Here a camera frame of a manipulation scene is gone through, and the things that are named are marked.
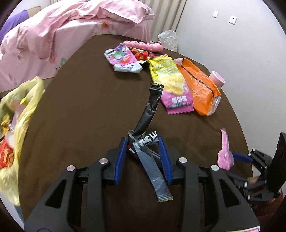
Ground white wall socket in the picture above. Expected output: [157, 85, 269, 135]
[228, 16, 237, 25]

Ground yellow pink potato chips bag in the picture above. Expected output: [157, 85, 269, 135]
[148, 55, 194, 115]

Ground pink cup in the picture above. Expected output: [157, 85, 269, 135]
[209, 71, 225, 89]

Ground pink white cartoon snack bag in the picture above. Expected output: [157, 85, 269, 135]
[104, 44, 142, 74]

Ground pink beaded toy tube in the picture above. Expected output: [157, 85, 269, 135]
[123, 41, 163, 53]

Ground bed with pink sheet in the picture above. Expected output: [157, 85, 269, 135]
[0, 13, 151, 92]

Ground purple pillow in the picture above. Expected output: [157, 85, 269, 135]
[0, 10, 29, 42]

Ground white wall switch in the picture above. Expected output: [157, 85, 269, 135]
[212, 11, 219, 18]

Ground beige headboard cushion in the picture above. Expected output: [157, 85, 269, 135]
[27, 6, 42, 17]

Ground red gold small wrapper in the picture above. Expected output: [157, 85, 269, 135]
[129, 47, 149, 64]

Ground yellow plastic trash bag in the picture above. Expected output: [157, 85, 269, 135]
[1, 76, 45, 206]

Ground orange snack bag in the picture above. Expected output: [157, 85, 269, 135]
[177, 58, 221, 116]

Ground pink floral duvet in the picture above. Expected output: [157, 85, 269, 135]
[0, 0, 155, 63]

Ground red gold paper cup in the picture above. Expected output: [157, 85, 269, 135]
[0, 137, 14, 169]

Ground clear plastic bag on floor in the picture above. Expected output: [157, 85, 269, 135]
[157, 30, 179, 52]

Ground black silver stick wrappers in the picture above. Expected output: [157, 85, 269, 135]
[128, 83, 173, 203]

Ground gold yellow snack wrapper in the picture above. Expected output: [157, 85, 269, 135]
[1, 114, 14, 135]

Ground pink paper wrapper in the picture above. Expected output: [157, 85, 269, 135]
[217, 128, 234, 171]

